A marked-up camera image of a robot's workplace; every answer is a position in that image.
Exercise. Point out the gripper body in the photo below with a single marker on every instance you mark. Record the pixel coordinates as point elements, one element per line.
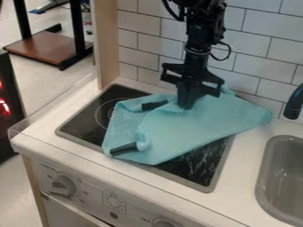
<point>196,69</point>

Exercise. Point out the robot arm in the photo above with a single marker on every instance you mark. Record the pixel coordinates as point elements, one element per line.
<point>202,26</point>

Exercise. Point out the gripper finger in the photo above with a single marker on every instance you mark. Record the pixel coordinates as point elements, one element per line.
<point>184,96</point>
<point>197,97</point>

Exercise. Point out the black stand with wooden base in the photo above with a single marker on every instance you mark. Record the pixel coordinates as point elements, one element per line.
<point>49,45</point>

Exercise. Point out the toy sink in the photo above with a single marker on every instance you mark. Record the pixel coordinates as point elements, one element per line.
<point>282,180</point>

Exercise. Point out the toy stove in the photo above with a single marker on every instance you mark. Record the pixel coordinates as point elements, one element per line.
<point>84,118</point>

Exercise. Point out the black computer case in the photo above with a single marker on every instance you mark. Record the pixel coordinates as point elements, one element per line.
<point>8,109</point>

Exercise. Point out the light blue cloth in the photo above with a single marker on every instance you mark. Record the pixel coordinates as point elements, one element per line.
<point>189,130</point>

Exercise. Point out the tap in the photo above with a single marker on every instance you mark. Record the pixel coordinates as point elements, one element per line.
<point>294,105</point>

